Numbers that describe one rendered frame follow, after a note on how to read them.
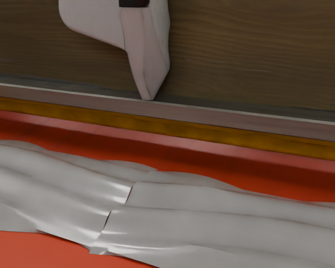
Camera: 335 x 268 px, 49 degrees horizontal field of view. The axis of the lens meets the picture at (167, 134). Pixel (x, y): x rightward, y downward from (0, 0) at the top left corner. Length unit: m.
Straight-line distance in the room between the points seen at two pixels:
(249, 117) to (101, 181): 0.08
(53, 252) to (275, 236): 0.10
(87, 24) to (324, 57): 0.12
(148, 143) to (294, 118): 0.10
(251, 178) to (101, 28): 0.11
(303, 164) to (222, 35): 0.09
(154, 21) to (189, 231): 0.10
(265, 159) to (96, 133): 0.12
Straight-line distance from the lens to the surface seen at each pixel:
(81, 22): 0.21
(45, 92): 0.25
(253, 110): 0.19
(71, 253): 0.17
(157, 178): 0.20
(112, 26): 0.20
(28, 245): 0.18
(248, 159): 0.23
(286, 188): 0.21
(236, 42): 0.20
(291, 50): 0.19
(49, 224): 0.19
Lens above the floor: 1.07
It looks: 27 degrees down
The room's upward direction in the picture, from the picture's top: 3 degrees counter-clockwise
